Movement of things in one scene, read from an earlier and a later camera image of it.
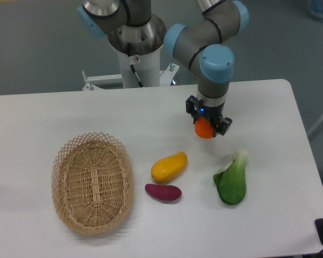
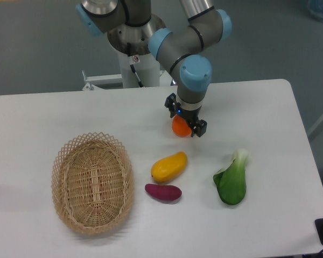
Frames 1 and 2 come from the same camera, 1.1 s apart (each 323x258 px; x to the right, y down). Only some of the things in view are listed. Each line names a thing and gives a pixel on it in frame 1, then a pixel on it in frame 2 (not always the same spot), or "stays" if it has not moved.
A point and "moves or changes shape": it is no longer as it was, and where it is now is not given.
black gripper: (213, 114) -> (191, 116)
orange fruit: (203, 128) moves or changes shape
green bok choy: (231, 183) stays
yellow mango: (167, 168) stays
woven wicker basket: (92, 182) stays
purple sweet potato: (164, 192) stays
